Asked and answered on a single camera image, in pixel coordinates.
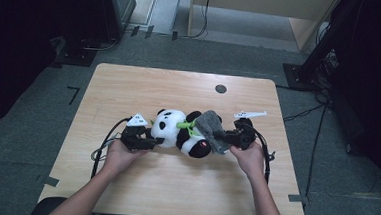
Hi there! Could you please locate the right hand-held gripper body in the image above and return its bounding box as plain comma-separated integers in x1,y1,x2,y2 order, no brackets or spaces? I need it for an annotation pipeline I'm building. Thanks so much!
231,108,268,152

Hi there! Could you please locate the black metal stand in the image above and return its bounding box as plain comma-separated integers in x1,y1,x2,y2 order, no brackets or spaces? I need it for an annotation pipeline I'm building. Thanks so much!
281,0,357,95

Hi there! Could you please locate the person's left hand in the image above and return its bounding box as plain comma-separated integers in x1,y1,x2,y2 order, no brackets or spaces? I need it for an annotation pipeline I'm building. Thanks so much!
102,137,150,178

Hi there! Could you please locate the gray tape strip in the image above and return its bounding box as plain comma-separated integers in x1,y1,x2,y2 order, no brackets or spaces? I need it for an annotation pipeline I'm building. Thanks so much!
287,193,310,205
36,174,61,189

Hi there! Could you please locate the black floor tape corner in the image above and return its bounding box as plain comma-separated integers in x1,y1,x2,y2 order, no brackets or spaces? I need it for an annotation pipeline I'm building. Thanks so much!
65,85,82,107

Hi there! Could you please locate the black floor cable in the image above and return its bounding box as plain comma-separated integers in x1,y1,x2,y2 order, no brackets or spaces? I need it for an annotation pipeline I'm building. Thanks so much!
304,104,329,201
282,100,329,126

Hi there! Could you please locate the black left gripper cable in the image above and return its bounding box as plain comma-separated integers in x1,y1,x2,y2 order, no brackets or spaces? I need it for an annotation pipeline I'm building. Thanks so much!
90,115,132,182

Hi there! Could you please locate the dark curtain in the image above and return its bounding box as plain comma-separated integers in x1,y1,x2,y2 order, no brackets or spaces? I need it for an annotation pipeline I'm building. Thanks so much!
0,0,63,137
322,0,381,200

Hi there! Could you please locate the gray fluffy towel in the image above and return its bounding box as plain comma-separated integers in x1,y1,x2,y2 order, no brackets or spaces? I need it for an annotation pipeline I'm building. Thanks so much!
193,109,234,156

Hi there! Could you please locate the black equipment cabinet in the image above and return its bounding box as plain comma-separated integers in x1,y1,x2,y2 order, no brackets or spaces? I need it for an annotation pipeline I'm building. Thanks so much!
47,0,138,70

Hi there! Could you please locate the panda plush toy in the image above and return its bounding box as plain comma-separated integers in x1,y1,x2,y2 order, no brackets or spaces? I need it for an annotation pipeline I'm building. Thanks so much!
148,106,224,160

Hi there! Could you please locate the thin gray wire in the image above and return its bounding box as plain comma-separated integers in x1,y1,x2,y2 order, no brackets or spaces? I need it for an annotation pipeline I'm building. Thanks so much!
90,138,118,164

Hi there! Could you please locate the dark round table grommet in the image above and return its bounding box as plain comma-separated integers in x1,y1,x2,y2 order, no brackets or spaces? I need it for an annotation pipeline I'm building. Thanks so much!
214,83,228,95

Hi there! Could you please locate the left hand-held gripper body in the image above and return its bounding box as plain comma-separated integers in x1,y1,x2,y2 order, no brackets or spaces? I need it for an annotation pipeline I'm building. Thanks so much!
119,111,161,154

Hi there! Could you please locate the person's right hand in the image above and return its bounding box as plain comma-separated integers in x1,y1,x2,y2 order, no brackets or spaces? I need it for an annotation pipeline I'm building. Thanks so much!
227,138,267,181

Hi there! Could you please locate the black hanging cable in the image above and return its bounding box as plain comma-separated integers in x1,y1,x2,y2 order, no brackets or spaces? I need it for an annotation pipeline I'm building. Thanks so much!
182,0,212,40

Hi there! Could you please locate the light wooden furniture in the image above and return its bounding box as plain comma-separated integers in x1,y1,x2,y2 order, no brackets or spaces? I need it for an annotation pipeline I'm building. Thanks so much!
185,0,341,54

